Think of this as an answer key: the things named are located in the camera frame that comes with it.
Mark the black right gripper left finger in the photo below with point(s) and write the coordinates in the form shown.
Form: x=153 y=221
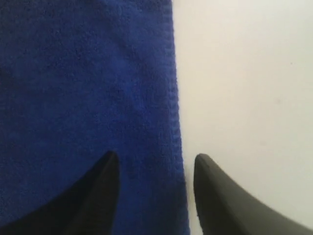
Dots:
x=86 y=208

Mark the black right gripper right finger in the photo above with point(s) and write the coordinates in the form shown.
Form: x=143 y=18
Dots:
x=225 y=208

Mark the blue microfiber cloth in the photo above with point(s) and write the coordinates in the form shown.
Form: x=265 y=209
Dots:
x=80 y=78

